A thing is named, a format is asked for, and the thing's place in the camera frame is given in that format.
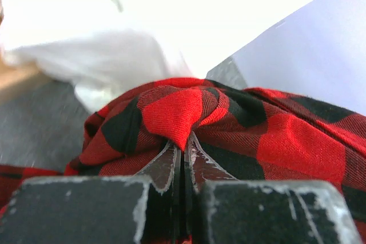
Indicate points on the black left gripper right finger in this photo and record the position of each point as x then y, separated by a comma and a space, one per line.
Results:
223, 209

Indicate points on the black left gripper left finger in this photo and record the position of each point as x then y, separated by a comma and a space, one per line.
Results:
142, 208

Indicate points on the red black plaid shirt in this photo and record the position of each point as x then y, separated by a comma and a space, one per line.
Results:
254, 134

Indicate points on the white hanging shirt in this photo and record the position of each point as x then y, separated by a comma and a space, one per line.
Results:
106, 47

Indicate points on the wooden clothes rack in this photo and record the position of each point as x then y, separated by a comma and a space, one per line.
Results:
19, 74

